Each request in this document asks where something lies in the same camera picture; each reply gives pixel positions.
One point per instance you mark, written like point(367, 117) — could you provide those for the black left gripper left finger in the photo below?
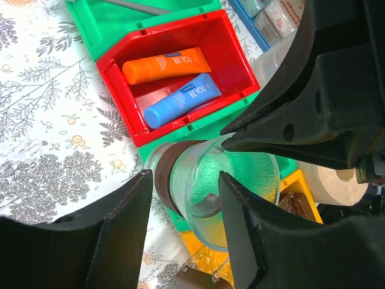
point(98, 246)

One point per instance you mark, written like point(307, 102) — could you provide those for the clear glass tray brown handles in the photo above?
point(192, 278)

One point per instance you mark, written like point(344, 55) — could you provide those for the orange toothpaste tube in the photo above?
point(186, 62)

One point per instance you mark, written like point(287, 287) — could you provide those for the red plastic bin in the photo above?
point(213, 33)

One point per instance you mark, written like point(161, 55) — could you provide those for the yellow plastic bin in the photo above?
point(294, 192)

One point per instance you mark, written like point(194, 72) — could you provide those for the green plastic bin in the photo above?
point(102, 24)
point(208, 128)

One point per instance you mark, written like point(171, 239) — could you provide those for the blue shelf unit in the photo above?
point(248, 23)

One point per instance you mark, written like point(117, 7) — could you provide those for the green plastic bin far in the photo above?
point(102, 24)

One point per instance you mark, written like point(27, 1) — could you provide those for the blue toothpaste tube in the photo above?
point(188, 97)

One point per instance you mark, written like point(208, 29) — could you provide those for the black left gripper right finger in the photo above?
point(272, 248)

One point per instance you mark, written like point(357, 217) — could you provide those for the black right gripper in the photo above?
point(325, 103)

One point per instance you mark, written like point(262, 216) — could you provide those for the clear glass cup brown band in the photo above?
point(185, 177)

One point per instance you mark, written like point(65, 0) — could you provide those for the green plastic bin near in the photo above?
point(208, 128)

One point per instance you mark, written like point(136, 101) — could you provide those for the toilet paper roll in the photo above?
point(333, 187)

